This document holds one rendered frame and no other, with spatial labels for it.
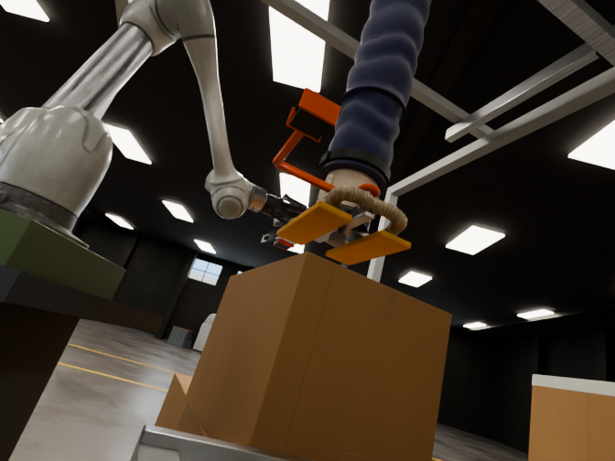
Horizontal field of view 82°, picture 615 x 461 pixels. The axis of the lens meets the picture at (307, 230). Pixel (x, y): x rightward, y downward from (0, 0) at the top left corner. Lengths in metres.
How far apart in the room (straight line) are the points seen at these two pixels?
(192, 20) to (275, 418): 1.04
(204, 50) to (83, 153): 0.53
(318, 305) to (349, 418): 0.21
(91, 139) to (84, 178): 0.08
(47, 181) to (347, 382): 0.69
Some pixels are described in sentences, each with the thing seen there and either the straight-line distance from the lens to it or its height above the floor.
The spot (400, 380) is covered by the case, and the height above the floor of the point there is 0.77.
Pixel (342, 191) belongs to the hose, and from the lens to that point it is 0.90.
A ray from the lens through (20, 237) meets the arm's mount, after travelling 0.71.
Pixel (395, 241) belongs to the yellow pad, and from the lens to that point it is 0.97.
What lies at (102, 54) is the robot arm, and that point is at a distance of 1.22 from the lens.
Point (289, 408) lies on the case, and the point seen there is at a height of 0.67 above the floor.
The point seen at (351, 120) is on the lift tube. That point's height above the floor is 1.48.
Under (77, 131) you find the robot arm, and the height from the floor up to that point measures 1.04.
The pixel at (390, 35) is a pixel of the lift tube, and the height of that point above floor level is 1.85.
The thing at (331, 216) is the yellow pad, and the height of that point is 1.10.
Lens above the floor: 0.74
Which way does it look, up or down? 20 degrees up
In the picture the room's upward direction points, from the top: 17 degrees clockwise
